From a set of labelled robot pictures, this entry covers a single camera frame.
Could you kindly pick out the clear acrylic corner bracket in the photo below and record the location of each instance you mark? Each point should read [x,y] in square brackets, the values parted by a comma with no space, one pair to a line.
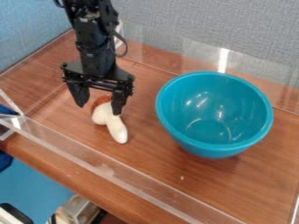
[119,33]

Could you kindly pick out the black white device below table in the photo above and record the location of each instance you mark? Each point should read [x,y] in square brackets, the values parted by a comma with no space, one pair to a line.
[12,215]

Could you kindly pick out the white brown-capped toy mushroom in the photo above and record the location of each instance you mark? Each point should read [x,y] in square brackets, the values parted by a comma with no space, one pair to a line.
[101,116]

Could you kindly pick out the clear acrylic back panel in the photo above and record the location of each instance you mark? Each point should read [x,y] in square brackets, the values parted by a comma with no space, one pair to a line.
[180,55]

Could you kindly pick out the metal table frame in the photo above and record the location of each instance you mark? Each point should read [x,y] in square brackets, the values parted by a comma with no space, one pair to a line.
[77,211]

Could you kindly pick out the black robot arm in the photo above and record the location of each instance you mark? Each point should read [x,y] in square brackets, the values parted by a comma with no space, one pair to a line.
[93,21]

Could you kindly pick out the blue plastic bowl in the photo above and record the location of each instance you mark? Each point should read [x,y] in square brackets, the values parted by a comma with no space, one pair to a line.
[215,113]

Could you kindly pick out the clear acrylic front barrier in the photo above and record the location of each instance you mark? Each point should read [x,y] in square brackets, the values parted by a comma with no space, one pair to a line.
[131,195]

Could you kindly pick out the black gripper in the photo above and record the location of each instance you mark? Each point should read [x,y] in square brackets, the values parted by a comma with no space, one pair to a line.
[96,71]

